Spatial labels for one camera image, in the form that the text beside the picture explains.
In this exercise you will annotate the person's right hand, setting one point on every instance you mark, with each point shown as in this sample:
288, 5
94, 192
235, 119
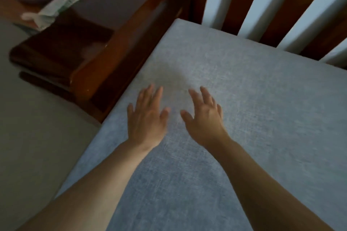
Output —
208, 125

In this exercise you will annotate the person's left hand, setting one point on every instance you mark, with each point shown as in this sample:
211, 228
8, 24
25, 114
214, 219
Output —
146, 125

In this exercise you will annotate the long grey sofa cushion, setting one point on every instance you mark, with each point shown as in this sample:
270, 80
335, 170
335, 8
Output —
244, 103

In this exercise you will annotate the long dark wooden sofa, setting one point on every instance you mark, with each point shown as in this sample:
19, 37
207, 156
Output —
122, 49

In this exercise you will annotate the person's left forearm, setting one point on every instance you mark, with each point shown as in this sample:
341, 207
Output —
86, 193

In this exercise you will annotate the person's right forearm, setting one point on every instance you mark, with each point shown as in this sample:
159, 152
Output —
265, 190

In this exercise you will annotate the dark wooden side table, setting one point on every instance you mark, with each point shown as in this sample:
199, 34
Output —
67, 44

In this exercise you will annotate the white green packet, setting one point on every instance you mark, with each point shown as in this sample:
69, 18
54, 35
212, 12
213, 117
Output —
54, 8

